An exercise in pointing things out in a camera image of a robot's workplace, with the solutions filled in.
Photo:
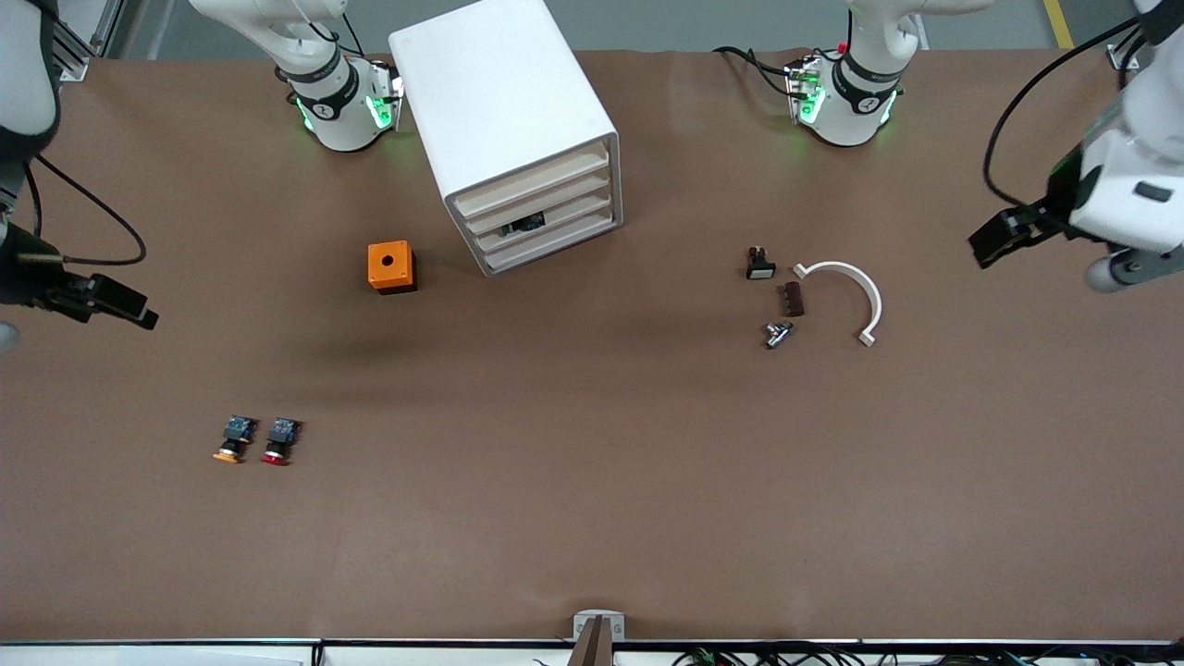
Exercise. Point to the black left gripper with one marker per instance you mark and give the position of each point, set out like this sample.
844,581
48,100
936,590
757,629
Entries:
1052,208

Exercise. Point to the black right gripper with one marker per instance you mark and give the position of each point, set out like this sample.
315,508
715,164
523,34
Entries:
28,282

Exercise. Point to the red mushroom push button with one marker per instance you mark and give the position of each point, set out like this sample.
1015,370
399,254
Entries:
280,442

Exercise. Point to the cream plastic drawer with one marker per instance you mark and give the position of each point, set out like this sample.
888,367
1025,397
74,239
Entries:
573,226
573,168
573,207
573,188

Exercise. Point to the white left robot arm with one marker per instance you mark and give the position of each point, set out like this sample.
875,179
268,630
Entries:
860,111

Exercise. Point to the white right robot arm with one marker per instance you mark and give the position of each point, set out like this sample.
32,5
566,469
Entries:
333,120

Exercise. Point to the yellow mushroom push button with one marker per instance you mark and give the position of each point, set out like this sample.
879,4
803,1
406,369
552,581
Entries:
236,439

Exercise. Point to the white drawer cabinet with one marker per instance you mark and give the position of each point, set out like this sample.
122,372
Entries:
499,92

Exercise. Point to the small aluminium corner profile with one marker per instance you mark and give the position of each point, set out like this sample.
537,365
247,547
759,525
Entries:
1119,57

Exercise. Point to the brown terminal block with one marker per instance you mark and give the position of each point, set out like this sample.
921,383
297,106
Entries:
793,301

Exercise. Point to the small metal connector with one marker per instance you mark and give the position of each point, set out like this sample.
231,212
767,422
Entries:
777,335

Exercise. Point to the white curved plastic bracket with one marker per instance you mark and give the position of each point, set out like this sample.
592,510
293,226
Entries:
875,303

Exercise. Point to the black switch with white cap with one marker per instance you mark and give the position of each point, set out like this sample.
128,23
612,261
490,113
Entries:
760,270

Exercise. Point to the aluminium frame profile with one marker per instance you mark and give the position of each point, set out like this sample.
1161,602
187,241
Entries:
79,60

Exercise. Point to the orange button enclosure box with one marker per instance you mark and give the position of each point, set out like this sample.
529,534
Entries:
400,270

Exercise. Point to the white table edge rail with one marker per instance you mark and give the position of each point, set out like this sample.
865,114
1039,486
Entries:
185,655

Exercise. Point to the grey mount bracket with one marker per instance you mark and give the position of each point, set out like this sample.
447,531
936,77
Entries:
620,627

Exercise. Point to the brown mount post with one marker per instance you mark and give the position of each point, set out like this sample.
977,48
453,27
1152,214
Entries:
592,647

